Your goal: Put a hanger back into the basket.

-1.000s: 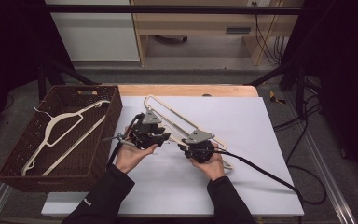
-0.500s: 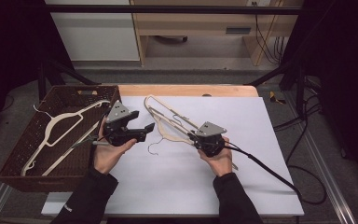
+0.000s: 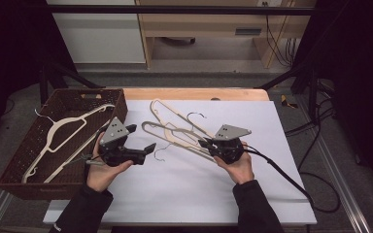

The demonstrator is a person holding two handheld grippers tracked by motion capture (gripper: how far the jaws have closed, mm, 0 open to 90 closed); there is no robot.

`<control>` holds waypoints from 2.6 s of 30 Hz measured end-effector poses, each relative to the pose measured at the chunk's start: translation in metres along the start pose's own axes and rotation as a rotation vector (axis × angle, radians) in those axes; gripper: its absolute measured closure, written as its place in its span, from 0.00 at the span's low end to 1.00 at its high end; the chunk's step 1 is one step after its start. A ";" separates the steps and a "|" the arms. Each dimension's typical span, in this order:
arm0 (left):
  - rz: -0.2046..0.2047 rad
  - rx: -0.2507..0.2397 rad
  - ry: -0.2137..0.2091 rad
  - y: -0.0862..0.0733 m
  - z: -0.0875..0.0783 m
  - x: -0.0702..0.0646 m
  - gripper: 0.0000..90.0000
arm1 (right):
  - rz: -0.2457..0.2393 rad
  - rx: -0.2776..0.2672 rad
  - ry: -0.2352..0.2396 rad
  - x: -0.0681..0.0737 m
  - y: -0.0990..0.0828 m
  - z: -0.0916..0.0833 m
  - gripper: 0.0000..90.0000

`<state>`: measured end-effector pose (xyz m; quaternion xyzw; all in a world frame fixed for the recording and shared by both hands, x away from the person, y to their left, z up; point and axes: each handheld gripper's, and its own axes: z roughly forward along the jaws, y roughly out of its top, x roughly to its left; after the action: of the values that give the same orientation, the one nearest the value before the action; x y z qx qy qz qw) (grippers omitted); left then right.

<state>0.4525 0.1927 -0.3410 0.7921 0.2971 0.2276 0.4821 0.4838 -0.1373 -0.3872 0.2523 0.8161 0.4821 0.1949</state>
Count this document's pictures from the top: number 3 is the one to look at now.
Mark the grey plastic clothes hanger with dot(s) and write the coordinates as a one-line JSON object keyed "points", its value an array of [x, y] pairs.
{"points": [[152, 122]]}

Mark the wooden table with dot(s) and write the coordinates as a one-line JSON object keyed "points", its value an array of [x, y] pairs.
{"points": [[191, 93]]}

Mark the white cabinet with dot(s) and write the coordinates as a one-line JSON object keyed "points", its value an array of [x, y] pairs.
{"points": [[100, 39]]}

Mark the beige plastic clothes hanger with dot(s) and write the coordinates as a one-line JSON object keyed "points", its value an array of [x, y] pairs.
{"points": [[175, 111]]}

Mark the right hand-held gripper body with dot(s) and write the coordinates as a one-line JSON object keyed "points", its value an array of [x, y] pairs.
{"points": [[230, 132]]}

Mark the light wooden desk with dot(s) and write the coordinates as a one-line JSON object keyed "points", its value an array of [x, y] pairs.
{"points": [[207, 24]]}

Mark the brown woven plastic basket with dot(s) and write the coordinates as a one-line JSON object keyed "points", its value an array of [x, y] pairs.
{"points": [[68, 136]]}

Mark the yellow and black clamp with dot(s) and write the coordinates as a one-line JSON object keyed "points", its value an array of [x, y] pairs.
{"points": [[286, 102]]}

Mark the person's right hand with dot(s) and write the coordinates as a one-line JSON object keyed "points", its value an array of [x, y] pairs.
{"points": [[241, 170]]}

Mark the white paper sheet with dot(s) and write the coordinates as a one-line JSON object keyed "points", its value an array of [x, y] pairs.
{"points": [[181, 194]]}

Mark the black metal stand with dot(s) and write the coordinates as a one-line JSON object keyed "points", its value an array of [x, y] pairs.
{"points": [[312, 87], [45, 81]]}

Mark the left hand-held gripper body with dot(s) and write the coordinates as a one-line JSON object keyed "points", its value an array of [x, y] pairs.
{"points": [[115, 132]]}

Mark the black horizontal metal bar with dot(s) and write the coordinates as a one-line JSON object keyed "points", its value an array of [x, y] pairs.
{"points": [[175, 9]]}

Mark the black curtain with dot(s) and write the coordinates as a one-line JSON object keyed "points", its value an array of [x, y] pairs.
{"points": [[9, 48], [359, 81]]}

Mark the white plastic clothes hanger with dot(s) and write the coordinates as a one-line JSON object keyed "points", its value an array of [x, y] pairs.
{"points": [[52, 136]]}

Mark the person's left hand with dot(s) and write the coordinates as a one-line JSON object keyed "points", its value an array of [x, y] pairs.
{"points": [[102, 176]]}

